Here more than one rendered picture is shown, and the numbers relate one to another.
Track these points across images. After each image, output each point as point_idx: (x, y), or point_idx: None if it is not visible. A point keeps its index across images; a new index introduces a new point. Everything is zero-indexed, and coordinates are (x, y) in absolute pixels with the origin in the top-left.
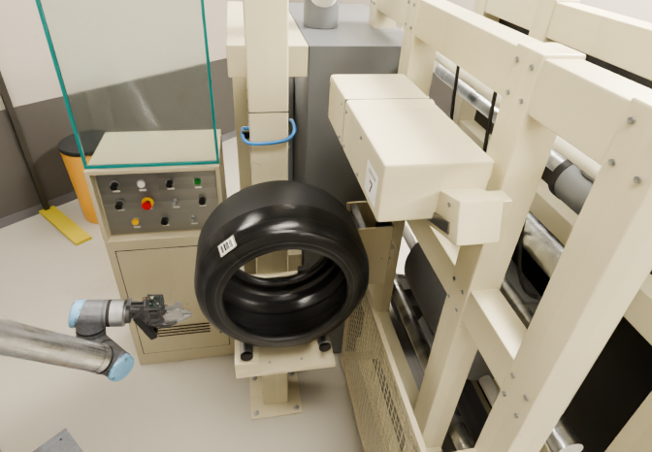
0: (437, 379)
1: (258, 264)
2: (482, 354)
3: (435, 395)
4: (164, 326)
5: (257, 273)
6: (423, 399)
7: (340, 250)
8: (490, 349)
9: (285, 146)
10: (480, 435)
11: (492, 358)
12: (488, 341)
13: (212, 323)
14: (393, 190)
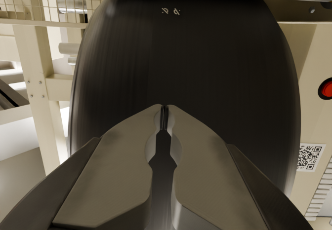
0: (90, 11)
1: (303, 55)
2: (66, 81)
3: None
4: (10, 227)
5: (315, 26)
6: None
7: None
8: (63, 90)
9: None
10: (35, 36)
11: (60, 87)
12: (67, 92)
13: (76, 119)
14: None
